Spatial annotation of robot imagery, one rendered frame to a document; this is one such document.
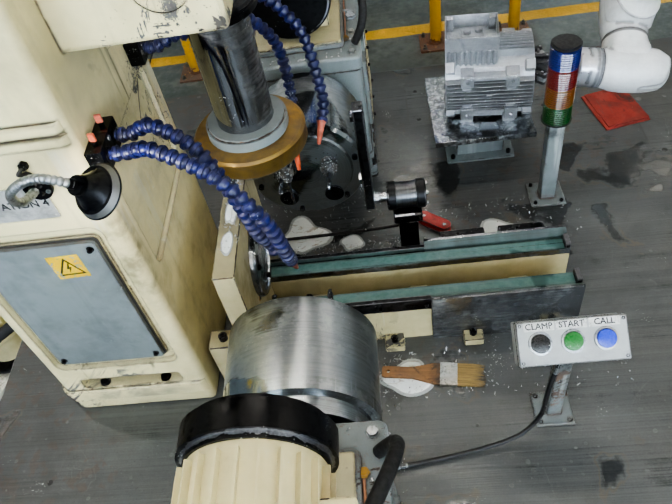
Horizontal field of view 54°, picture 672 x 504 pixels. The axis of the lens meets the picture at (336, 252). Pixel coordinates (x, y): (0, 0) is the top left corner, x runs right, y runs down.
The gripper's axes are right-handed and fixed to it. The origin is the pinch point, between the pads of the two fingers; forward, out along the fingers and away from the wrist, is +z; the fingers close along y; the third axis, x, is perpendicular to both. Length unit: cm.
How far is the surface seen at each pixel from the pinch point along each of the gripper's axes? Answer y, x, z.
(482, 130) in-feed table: 9.2, 13.2, -1.1
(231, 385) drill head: 91, -2, 42
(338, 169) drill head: 34.7, 5.6, 31.3
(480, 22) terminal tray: -4.6, -7.2, 2.3
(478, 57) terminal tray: 5.2, -4.3, 2.6
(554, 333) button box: 78, -3, -7
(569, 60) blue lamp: 22.8, -16.3, -12.3
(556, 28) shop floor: -182, 97, -61
